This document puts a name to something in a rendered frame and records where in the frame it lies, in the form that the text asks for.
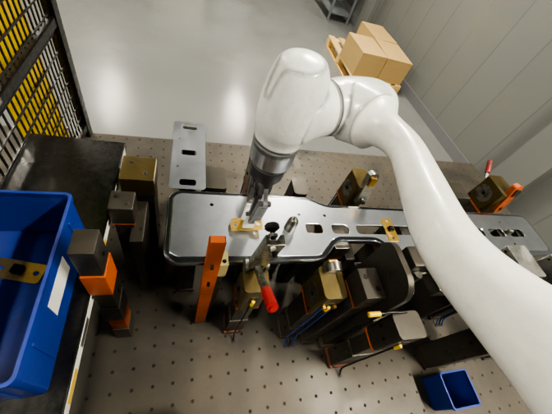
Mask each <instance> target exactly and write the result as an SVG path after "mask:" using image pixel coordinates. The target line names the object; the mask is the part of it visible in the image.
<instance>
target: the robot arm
mask: <svg viewBox="0 0 552 414"><path fill-rule="evenodd" d="M325 136H333V137H334V138H335V139H336V140H340V141H343V142H346V143H348V144H350V145H355V146H356V147H357V148H360V149H365V148H369V147H371V146H374V147H376V148H378V149H380V150H382V151H383V152H384V153H385V154H386V155H387V156H388V157H389V159H390V161H391V164H392V166H393V171H394V175H395V178H396V182H397V185H398V191H399V195H400V198H401V201H402V208H403V212H404V214H405V218H406V221H407V226H408V229H409V232H410V234H411V237H412V240H413V243H414V245H415V247H416V249H417V252H418V254H419V256H420V257H421V259H422V261H423V263H424V265H425V266H426V268H427V270H428V271H429V273H430V275H431V277H432V278H433V279H434V281H435V282H436V284H437V285H438V286H439V288H440V290H441V291H442V293H443V294H444V295H445V296H446V297H447V299H448V300H449V302H450V303H451V305H452V306H453V307H454V309H455V310H456V311H457V313H458V314H459V315H460V316H461V317H462V319H463V320H464V321H465V323H466V324H467V326H468V327H469V328H470V330H471V331H472V332H473V333H474V334H475V335H476V337H477V338H478V340H479V341H480V343H481V344H482V346H483V347H484V348H485V350H486V351H487V352H488V353H489V354H490V356H491V357H492V359H493V360H494V362H495V363H496V364H497V366H498V367H499V368H500V369H501V371H502V372H503V373H504V375H505V376H506V378H507V379H508V381H509V383H510V384H511V385H512V386H513V388H514V389H515V391H516V392H517V394H518V395H519V397H520V398H521V400H522V401H523V402H524V403H525V405H526V406H527V408H528V410H529V411H530V413H531V414H552V285H551V284H549V283H547V282H546V281H544V280H543V279H541V278H539V277H537V276H536V275H534V274H533V273H531V272H530V271H528V270H527V269H524V268H523V267H522V266H521V265H519V264H518V263H516V262H515V261H513V260H512V259H510V258H509V257H508V256H506V255H505V254H504V253H503V252H502V251H500V250H499V249H498V248H497V247H496V246H494V245H493V244H492V243H491V242H490V241H489V240H488V239H487V238H486V237H485V236H484V235H483V234H482V233H481V232H480V231H479V230H478V229H477V227H476V226H475V225H474V223H473V222H472V221H471V220H470V219H469V217H468V216H467V214H466V213H465V211H464V210H463V208H462V206H461V205H460V203H459V202H458V199H457V198H456V196H455V195H454V193H453V191H452V189H451V188H450V186H449V184H448V183H447V181H446V179H445V177H444V175H443V173H442V172H441V171H440V169H439V167H438V165H437V163H436V162H435V160H434V158H433V156H432V155H431V153H430V151H429V150H428V148H427V147H426V145H425V143H424V142H423V140H422V139H421V138H420V137H419V136H418V135H417V133H416V132H415V131H414V130H413V129H412V128H411V127H410V126H408V125H407V124H406V123H405V122H404V121H403V120H402V119H401V118H400V117H399V115H398V96H397V94H396V92H395V90H394V89H393V88H392V87H391V86H390V85H389V84H387V83H386V82H384V81H382V80H379V79H376V78H373V77H366V76H337V77H334V78H330V73H329V66H328V63H327V62H326V60H325V59H324V58H323V57H322V56H321V55H320V54H318V53H317V52H314V51H312V50H309V49H307V48H289V49H286V50H284V51H282V52H281V53H280V54H279V55H278V57H277V58H276V60H275V61H274V64H273V65H272V67H271V68H270V70H269V73H268V75H267V77H266V79H265V81H264V84H263V87H262V90H261V92H260V97H259V100H258V104H257V108H256V112H255V131H254V135H253V140H252V142H251V148H250V158H251V161H250V164H249V173H250V175H251V178H250V182H249V186H248V189H247V195H248V197H247V200H246V201H247V203H246V206H245V209H244V212H243V215H242V217H241V220H243V221H244V222H243V224H242V228H254V226H255V222H256V221H260V220H261V219H262V218H263V216H264V215H265V212H266V211H267V209H268V208H269V207H271V201H269V200H268V196H269V193H270V192H271V190H272V187H273V185H274V184H276V183H278V182H280V181H281V180H282V178H283V174H284V173H285V172H286V171H287V170H288V169H289V168H290V167H291V166H292V163H293V160H294V159H295V157H296V155H297V153H298V151H299V149H300V146H301V145H304V144H307V143H308V142H310V141H312V140H315V139H318V138H320V137H325Z"/></svg>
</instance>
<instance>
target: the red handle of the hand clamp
mask: <svg viewBox="0 0 552 414"><path fill-rule="evenodd" d="M253 269H254V271H255V275H256V277H257V280H258V283H259V285H260V289H261V291H260V292H261V295H262V297H263V299H264V303H265V306H266V309H267V311H268V312H270V313H273V312H275V311H276V310H277V309H278V303H277V301H276V298H275V296H274V293H273V291H272V288H271V287H270V286H269V284H268V281H267V279H266V277H265V273H264V271H263V269H262V267H261V266H254V268H253Z"/></svg>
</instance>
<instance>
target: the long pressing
mask: <svg viewBox="0 0 552 414"><path fill-rule="evenodd" d="M247 197H248V195H247V194H237V193H222V192H208V191H175V192H173V193H172V194H171V195H170V196H169V197H168V203H167V212H166V221H165V230H164V240H163V256H164V258H165V260H166V261H167V262H168V263H170V264H172V265H177V266H188V265H204V264H205V256H206V251H207V246H208V241H209V236H225V237H226V240H227V244H226V247H225V251H227V252H228V262H229V265H243V260H244V258H248V259H250V257H251V256H252V254H253V253H254V251H255V249H256V248H257V246H258V245H259V244H260V243H261V241H262V240H263V238H264V237H265V235H269V233H270V232H267V231H265V224H266V223H268V222H277V223H279V230H278V231H276V233H277V234H278V237H277V238H276V240H277V239H278V238H279V236H280V235H284V237H285V243H286V246H285V247H284V248H283V249H282V250H281V251H280V252H279V253H278V257H277V258H274V259H273V260H272V261H271V262H270V263H269V264H270V265H279V264H318V263H320V262H322V261H324V260H325V259H326V258H327V256H328V255H329V253H330V251H331V250H332V249H333V248H334V246H336V245H337V244H374V245H376V246H378V247H380V246H381V245H382V244H384V243H385V242H395V243H397V244H398V245H399V246H400V248H401V250H403V249H404V248H405V247H407V246H415V245H414V243H413V240H412V237H411V235H398V234H397V235H398V238H399V241H390V240H389V239H388V237H387V235H386V234H360V233H359V232H358V231H357V226H370V227H383V225H382V223H381V221H380V220H381V219H390V220H391V222H392V224H393V226H394V227H401V228H408V226H407V221H406V218H405V214H404V212H403V209H392V208H376V207H359V206H342V205H324V204H321V203H319V202H317V201H314V200H311V199H308V198H306V197H294V196H279V195H269V196H268V200H269V201H271V207H269V208H268V209H267V211H266V212H265V214H264V216H263V218H262V223H263V229H262V230H250V231H233V230H232V229H231V219H233V218H241V217H242V215H243V212H244V209H245V206H246V203H247V201H246V200H247ZM210 204H214V205H213V206H211V205H210ZM465 213H466V214H467V216H468V217H469V219H470V220H471V221H472V222H473V223H474V225H475V226H476V227H477V229H480V230H481V231H482V232H483V233H484V235H485V237H486V238H487V239H488V240H489V241H490V242H491V243H492V244H493V245H494V246H496V247H497V248H498V249H499V250H500V249H502V248H504V247H505V246H525V247H526V248H527V249H528V251H529V252H530V253H531V255H532V257H537V256H548V255H550V254H552V250H551V249H550V248H549V247H548V246H547V245H546V244H545V242H544V241H543V240H542V238H541V237H540V235H539V234H538V233H537V232H536V230H535V229H534V228H533V227H532V226H531V224H530V223H529V222H528V221H527V220H526V219H525V218H523V217H522V216H521V215H518V214H491V213H474V212H465ZM297 214H300V216H298V215H297ZM323 214H325V216H326V217H324V216H323ZM292 216H296V217H297V218H298V225H297V227H296V229H295V231H294V232H287V231H286V230H285V229H284V225H285V223H286V222H287V220H288V219H289V218H290V217H292ZM499 222H500V223H499ZM306 225H320V226H321V229H322V233H308V232H307V230H306ZM333 225H338V226H346V227H347V229H348V231H349V233H348V234H345V233H334V232H333V229H332V226H333ZM509 228H512V229H513V230H518V231H520V232H521V233H522V235H523V237H513V236H512V235H511V234H510V235H507V234H505V232H504V231H505V230H507V229H509ZM488 229H493V230H501V231H502V232H503V234H504V237H494V236H492V235H491V234H490V232H489V230H488ZM514 243H515V244H516V245H515V244H514Z"/></svg>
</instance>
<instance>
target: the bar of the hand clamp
mask: <svg viewBox="0 0 552 414"><path fill-rule="evenodd" d="M264 230H265V231H267V232H270V233H269V235H265V236H264V238H263V240H262V241H261V243H260V244H259V245H258V246H257V248H256V249H255V251H254V253H253V254H252V256H251V257H250V259H249V265H250V267H249V271H251V270H252V269H253V268H254V266H261V267H262V269H263V270H264V269H265V267H266V266H267V265H268V264H269V263H270V262H271V261H272V260H273V259H274V258H277V257H278V253H279V252H280V251H281V250H282V249H283V248H284V247H285V246H286V243H285V237H284V235H280V236H279V238H278V239H277V240H276V238H277V237H278V234H277V233H276V231H278V230H279V223H277V222H268V223H266V224H265V226H264Z"/></svg>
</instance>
